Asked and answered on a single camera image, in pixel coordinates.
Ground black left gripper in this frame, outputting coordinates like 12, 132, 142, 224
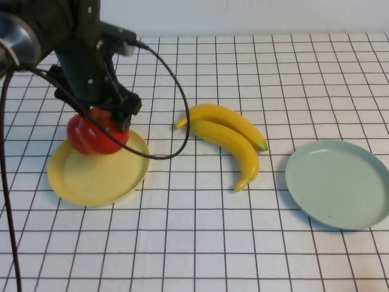
47, 39, 143, 133

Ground curved yellow banana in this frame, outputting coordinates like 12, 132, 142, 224
190, 120, 261, 192

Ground yellow plastic plate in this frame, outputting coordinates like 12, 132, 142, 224
47, 129, 151, 208

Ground light green plastic plate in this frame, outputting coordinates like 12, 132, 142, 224
284, 139, 389, 231

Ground yellow banana with green tip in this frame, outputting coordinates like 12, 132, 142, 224
174, 103, 269, 152

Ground white black grid tablecloth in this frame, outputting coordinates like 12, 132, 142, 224
0, 32, 389, 292

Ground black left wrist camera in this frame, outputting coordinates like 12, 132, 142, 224
100, 21, 137, 58

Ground long black camera cable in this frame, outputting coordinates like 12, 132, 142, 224
0, 39, 191, 292

